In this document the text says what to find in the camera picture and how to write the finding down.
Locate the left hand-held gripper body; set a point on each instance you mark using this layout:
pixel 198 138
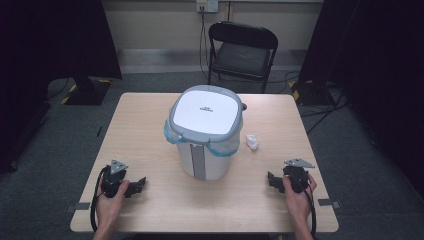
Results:
pixel 111 181

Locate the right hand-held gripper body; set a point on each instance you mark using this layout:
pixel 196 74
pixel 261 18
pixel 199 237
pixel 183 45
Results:
pixel 296 176

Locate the white paper ball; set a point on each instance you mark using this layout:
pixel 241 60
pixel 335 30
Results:
pixel 252 141

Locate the white trash can grey lid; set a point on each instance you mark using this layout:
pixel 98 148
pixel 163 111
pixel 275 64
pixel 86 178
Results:
pixel 206 116

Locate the person's right hand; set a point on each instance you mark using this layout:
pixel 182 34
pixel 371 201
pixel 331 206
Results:
pixel 298 205

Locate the person's left hand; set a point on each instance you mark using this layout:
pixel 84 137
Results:
pixel 108 208

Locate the grey tape strip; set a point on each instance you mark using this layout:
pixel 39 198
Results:
pixel 78 206
pixel 329 202

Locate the small black stick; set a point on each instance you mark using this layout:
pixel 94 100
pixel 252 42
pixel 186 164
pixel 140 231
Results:
pixel 99 131

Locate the blue trash bag liner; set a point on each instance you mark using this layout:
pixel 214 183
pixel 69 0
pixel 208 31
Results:
pixel 221 150

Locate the black stand base striped tape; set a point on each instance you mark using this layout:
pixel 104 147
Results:
pixel 310 93
pixel 88 91

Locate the black folding chair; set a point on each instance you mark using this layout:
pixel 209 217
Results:
pixel 241 55

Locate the black curtain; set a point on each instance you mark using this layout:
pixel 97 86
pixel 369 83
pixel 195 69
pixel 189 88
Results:
pixel 40 50
pixel 376 60

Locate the white wall socket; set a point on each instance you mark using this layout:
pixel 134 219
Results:
pixel 206 5

